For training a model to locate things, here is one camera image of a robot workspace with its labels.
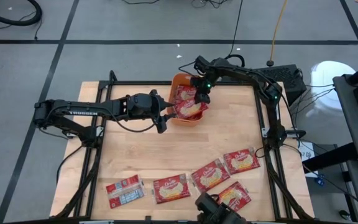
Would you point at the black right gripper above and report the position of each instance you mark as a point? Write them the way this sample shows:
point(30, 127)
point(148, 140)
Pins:
point(206, 82)

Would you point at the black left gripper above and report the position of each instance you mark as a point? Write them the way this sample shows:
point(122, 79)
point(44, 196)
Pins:
point(143, 107)

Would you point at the orange plastic basket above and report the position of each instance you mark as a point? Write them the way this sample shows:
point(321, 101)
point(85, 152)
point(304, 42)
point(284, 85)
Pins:
point(185, 122)

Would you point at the red Orville popcorn bag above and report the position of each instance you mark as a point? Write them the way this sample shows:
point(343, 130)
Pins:
point(125, 191)
point(183, 93)
point(171, 188)
point(190, 109)
point(241, 161)
point(236, 196)
point(211, 178)

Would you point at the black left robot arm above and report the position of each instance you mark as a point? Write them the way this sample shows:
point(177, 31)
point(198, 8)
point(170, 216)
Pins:
point(82, 112)

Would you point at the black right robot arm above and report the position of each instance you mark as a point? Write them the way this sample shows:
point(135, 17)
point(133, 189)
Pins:
point(244, 73)

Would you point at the black blocky device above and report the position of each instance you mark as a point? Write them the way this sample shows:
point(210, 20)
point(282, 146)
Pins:
point(213, 211)

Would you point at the white paper sheet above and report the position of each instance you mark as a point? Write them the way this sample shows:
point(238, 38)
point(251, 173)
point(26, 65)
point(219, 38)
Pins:
point(304, 154)

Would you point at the black cart beam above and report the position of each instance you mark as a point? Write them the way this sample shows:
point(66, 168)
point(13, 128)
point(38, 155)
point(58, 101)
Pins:
point(331, 157)

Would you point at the blue tag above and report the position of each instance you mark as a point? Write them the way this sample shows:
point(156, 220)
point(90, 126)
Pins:
point(320, 180)

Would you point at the black metal table frame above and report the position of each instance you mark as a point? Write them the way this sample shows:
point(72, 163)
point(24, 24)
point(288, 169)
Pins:
point(135, 83)

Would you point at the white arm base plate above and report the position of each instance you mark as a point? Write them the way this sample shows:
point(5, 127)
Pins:
point(265, 132)
point(100, 131)

